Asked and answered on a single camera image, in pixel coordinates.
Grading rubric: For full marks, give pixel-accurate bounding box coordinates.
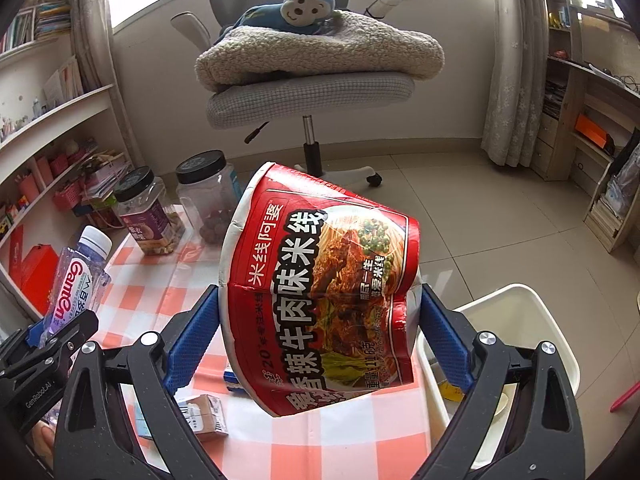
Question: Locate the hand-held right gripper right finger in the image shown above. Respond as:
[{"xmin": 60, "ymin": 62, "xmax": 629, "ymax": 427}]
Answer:
[{"xmin": 417, "ymin": 282, "xmax": 586, "ymax": 480}]

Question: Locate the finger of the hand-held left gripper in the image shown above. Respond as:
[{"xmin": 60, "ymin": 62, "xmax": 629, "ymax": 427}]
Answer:
[
  {"xmin": 0, "ymin": 310, "xmax": 99, "ymax": 377},
  {"xmin": 0, "ymin": 324, "xmax": 47, "ymax": 361}
]

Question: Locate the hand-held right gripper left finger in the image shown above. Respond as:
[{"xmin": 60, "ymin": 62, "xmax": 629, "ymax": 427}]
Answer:
[{"xmin": 52, "ymin": 284, "xmax": 228, "ymax": 480}]

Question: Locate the clear plastic water bottle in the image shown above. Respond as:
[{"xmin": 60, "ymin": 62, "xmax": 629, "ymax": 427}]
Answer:
[{"xmin": 42, "ymin": 225, "xmax": 113, "ymax": 346}]

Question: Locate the white plastic waste bin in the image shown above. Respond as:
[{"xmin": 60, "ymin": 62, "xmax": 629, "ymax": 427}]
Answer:
[{"xmin": 415, "ymin": 284, "xmax": 581, "ymax": 466}]

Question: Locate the red instant noodle bowl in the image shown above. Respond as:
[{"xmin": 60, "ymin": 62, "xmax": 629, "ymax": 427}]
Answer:
[{"xmin": 218, "ymin": 161, "xmax": 423, "ymax": 417}]

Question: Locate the person's left hand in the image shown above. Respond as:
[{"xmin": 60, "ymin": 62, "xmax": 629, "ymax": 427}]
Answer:
[{"xmin": 27, "ymin": 420, "xmax": 57, "ymax": 466}]

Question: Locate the red gift box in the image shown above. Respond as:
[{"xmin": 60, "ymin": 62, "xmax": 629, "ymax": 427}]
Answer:
[{"xmin": 7, "ymin": 225, "xmax": 61, "ymax": 318}]

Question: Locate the small blue white box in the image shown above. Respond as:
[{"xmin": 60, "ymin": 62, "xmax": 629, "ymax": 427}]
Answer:
[{"xmin": 222, "ymin": 367, "xmax": 246, "ymax": 393}]

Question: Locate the white cigarette pack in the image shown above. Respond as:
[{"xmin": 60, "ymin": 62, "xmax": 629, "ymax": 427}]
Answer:
[{"xmin": 175, "ymin": 394, "xmax": 228, "ymax": 442}]

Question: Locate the plastic jar purple label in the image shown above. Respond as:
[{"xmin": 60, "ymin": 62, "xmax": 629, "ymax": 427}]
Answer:
[{"xmin": 114, "ymin": 166, "xmax": 186, "ymax": 256}]

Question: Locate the clear plastic jar black lid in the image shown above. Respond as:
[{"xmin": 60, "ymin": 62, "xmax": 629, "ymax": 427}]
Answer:
[{"xmin": 176, "ymin": 150, "xmax": 243, "ymax": 246}]

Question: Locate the pink storage basket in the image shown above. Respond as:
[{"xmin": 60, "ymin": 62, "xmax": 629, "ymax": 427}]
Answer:
[{"xmin": 52, "ymin": 182, "xmax": 83, "ymax": 211}]

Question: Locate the pink white checkered tablecloth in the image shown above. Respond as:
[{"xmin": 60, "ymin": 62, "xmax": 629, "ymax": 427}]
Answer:
[{"xmin": 50, "ymin": 205, "xmax": 436, "ymax": 480}]

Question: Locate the red stick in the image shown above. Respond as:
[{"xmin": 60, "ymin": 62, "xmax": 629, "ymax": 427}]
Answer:
[{"xmin": 609, "ymin": 380, "xmax": 640, "ymax": 413}]

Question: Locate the white curved bookshelf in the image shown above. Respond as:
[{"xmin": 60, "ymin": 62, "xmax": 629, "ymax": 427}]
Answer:
[{"xmin": 0, "ymin": 0, "xmax": 132, "ymax": 311}]

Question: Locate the clear plastic bag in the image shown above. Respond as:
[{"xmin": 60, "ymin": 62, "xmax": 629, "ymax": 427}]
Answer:
[{"xmin": 607, "ymin": 142, "xmax": 640, "ymax": 221}]

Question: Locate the orange box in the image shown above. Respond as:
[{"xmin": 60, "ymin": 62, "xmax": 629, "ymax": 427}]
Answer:
[{"xmin": 574, "ymin": 114, "xmax": 615, "ymax": 150}]

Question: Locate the wooden shelf unit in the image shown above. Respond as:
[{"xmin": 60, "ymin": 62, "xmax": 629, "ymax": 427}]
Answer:
[{"xmin": 532, "ymin": 0, "xmax": 640, "ymax": 253}]

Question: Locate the grey office chair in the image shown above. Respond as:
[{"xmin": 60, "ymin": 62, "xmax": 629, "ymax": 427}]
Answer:
[{"xmin": 170, "ymin": 0, "xmax": 417, "ymax": 186}]

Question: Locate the beige patterned curtain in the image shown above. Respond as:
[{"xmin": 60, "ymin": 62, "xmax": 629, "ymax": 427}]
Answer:
[
  {"xmin": 70, "ymin": 0, "xmax": 133, "ymax": 161},
  {"xmin": 480, "ymin": 0, "xmax": 556, "ymax": 168}
]

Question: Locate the beige fleece blanket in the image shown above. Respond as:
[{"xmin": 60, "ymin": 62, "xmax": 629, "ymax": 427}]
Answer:
[{"xmin": 195, "ymin": 10, "xmax": 445, "ymax": 93}]

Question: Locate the row of books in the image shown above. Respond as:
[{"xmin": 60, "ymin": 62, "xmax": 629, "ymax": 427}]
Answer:
[{"xmin": 0, "ymin": 0, "xmax": 71, "ymax": 56}]

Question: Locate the blue monkey plush toy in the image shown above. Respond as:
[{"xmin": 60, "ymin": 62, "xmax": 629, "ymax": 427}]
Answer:
[{"xmin": 218, "ymin": 0, "xmax": 346, "ymax": 43}]

